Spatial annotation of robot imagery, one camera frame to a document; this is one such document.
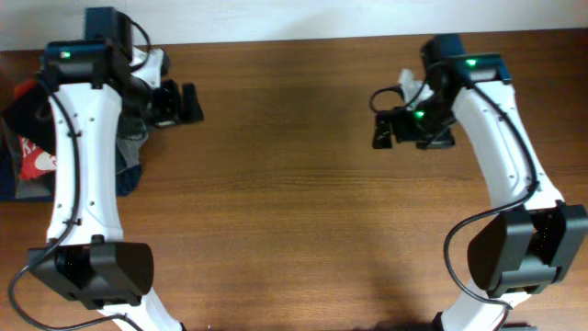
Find red printed t-shirt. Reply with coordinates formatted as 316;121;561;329
12;77;59;181

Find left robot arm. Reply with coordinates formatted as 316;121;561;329
27;7;204;330

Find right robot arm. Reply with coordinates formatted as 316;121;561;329
372;34;587;331

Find grey folded garment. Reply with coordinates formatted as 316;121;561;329
1;120;148;190

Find black polo shirt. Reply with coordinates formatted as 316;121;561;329
3;80;56;154

